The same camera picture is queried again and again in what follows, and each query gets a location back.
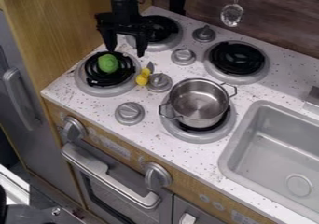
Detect silver pot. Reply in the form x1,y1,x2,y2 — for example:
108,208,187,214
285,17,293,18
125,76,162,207
157,77,240,130

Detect toy stove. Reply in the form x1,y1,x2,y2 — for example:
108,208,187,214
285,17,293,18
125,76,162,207
73,14,272,145

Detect toy sink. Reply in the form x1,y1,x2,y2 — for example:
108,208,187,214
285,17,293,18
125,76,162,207
216,100,319,224

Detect yellow toy knife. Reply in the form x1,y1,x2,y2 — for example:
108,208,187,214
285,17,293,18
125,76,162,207
134,61,156,88

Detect clear hanging spoon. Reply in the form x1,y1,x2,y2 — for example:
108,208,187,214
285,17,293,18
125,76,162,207
219,0,246,28

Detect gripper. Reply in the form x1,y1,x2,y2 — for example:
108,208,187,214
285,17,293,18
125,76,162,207
93,11,156,59

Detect grey toy refrigerator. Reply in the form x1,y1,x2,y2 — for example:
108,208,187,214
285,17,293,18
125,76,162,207
0,9,85,205

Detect green toy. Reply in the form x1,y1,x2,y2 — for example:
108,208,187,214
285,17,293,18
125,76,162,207
95,53,121,75

